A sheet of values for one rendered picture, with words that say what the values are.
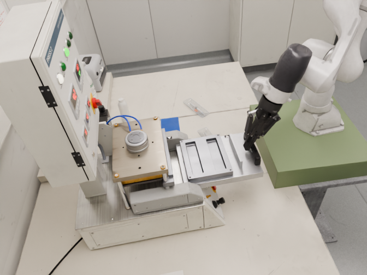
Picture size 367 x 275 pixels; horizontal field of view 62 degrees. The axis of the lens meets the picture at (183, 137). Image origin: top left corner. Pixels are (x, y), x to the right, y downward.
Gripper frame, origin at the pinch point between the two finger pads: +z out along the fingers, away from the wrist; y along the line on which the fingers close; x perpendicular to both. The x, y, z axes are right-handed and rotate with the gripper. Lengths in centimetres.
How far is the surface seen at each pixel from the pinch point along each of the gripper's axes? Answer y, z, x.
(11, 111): -76, -17, -15
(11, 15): -80, -28, 11
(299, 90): 138, 59, 148
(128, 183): -43.7, 14.9, -9.4
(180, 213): -24.2, 22.7, -16.5
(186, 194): -24.8, 12.4, -15.8
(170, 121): -15, 35, 51
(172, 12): 19, 41, 237
